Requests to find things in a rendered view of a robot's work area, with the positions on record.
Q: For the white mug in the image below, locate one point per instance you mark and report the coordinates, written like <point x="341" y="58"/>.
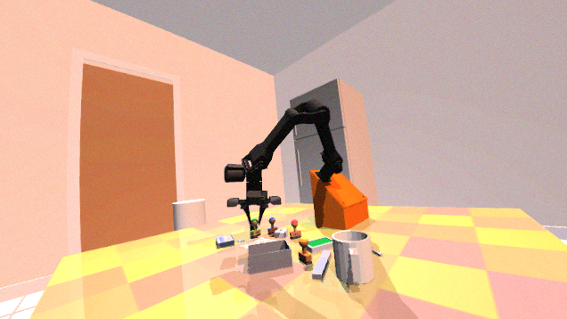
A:
<point x="353" y="257"/>

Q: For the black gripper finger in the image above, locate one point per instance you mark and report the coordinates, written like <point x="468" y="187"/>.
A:
<point x="247" y="213"/>
<point x="261" y="212"/>

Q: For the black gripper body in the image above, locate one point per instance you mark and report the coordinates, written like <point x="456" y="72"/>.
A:
<point x="234" y="202"/>

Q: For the red-topped rubber stamp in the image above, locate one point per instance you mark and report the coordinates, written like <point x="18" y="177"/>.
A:
<point x="295" y="234"/>

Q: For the blue-topped rubber stamp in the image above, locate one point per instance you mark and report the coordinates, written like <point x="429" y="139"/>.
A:
<point x="273" y="228"/>

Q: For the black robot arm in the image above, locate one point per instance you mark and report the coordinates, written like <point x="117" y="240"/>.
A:
<point x="309" y="112"/>

